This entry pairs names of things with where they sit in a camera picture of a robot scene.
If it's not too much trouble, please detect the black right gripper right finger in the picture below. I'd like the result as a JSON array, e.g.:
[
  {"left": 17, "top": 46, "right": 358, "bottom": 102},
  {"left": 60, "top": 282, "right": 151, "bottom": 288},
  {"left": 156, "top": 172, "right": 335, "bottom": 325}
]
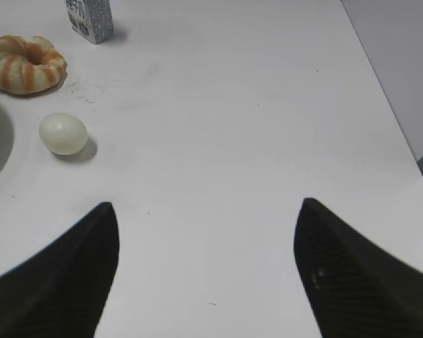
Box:
[{"left": 294, "top": 198, "right": 423, "bottom": 337}]

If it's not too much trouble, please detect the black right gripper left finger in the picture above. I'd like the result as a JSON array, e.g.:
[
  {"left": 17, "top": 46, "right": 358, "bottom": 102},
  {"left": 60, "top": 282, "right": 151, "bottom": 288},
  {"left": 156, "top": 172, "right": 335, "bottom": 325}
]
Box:
[{"left": 0, "top": 202, "right": 119, "bottom": 337}]

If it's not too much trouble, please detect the white egg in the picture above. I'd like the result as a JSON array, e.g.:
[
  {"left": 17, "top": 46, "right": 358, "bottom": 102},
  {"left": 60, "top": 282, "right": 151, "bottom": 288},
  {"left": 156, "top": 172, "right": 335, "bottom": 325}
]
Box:
[{"left": 39, "top": 113, "right": 89, "bottom": 156}]

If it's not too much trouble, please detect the orange striped bread bun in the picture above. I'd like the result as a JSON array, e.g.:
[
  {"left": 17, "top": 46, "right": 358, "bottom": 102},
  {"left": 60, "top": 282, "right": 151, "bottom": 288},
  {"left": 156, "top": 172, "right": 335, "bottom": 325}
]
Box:
[{"left": 0, "top": 35, "right": 66, "bottom": 95}]

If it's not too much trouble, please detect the white blue milk carton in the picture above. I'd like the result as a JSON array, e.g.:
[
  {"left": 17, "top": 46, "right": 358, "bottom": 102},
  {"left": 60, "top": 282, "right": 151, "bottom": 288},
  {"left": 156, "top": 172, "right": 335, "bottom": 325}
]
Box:
[{"left": 65, "top": 0, "right": 114, "bottom": 45}]

